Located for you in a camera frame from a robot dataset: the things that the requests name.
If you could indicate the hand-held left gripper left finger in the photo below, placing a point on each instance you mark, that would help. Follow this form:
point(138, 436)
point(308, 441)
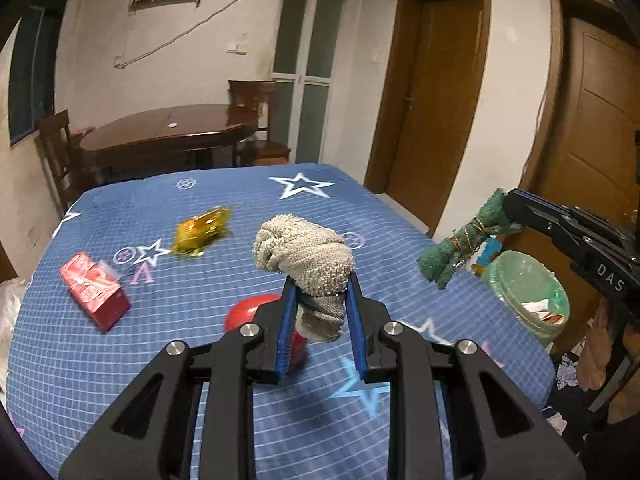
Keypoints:
point(285, 330)

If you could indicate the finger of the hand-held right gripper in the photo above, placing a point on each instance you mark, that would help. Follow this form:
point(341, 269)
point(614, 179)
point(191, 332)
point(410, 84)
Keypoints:
point(535, 196)
point(535, 215)

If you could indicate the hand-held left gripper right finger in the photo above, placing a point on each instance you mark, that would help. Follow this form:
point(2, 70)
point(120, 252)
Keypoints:
point(357, 330)

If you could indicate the bin with green bag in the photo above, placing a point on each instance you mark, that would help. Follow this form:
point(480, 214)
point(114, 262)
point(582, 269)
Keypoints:
point(515, 280)

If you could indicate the orange snack wrapper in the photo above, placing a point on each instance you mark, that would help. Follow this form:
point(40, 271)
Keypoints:
point(552, 317)

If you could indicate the grey knitted cloth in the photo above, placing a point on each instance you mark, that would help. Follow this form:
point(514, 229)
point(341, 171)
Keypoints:
point(305, 255)

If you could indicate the green cloth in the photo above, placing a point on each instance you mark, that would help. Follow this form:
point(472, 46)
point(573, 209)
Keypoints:
point(445, 260)

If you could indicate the person's right hand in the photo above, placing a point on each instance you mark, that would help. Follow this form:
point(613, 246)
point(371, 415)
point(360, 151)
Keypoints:
point(595, 355)

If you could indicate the red apple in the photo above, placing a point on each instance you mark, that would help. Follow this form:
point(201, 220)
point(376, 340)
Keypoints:
point(245, 312)

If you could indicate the blue and white packet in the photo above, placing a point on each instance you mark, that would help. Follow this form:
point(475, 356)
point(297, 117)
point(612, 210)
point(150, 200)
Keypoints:
point(487, 255)

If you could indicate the brown wooden door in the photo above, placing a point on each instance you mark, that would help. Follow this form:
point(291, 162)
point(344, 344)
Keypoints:
point(595, 110)
point(440, 110)

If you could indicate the crumpled white paper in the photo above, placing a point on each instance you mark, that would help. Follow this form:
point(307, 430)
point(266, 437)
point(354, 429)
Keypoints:
point(567, 375)

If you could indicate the gold foil wrapper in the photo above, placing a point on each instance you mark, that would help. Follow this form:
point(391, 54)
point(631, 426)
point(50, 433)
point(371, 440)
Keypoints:
point(200, 230)

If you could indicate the blue star-print tablecloth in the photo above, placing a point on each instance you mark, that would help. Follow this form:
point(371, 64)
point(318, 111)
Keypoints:
point(150, 360)

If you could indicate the red cardboard box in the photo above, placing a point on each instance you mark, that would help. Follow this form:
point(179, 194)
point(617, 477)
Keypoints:
point(92, 290)

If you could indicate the round dark wooden table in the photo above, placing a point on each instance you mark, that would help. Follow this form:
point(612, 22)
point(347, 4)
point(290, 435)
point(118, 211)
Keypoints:
point(165, 135)

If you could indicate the dark wooden chair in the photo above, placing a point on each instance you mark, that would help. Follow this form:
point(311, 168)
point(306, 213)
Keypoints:
point(250, 92)
point(55, 145)

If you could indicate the frosted glass double door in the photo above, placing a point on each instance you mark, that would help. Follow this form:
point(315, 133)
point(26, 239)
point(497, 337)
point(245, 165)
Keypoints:
point(310, 35)

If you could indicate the large white plastic bag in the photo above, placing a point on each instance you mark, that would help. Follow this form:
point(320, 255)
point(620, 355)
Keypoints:
point(9, 310)

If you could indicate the dark window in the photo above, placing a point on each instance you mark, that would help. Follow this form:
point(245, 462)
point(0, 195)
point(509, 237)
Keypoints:
point(32, 75)

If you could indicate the white double wall switch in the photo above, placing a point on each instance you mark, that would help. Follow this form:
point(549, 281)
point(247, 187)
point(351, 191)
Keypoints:
point(238, 45)

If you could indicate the white wall outlet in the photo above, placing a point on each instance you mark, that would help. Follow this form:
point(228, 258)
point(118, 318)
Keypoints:
point(119, 61)

